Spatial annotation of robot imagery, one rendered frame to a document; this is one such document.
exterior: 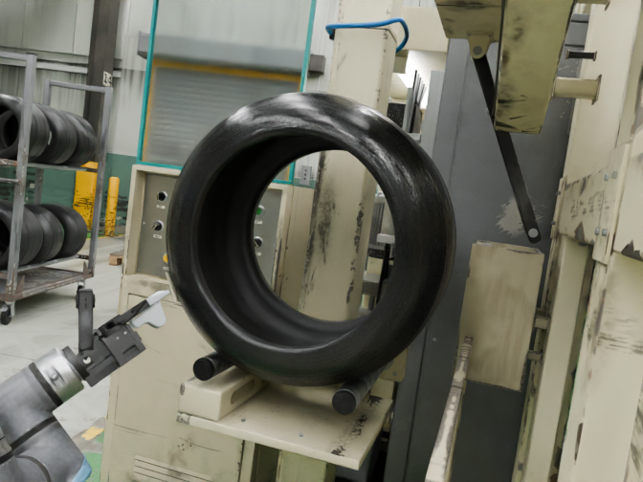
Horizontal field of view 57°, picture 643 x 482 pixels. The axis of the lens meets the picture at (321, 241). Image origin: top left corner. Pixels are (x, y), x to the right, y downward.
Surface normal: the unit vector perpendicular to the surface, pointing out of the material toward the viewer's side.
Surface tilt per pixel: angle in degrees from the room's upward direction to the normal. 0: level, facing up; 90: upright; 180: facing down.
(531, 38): 162
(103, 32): 90
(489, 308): 90
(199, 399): 90
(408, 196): 85
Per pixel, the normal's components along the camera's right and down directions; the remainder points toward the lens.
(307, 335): -0.25, -0.13
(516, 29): -0.22, 0.95
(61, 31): -0.14, 0.07
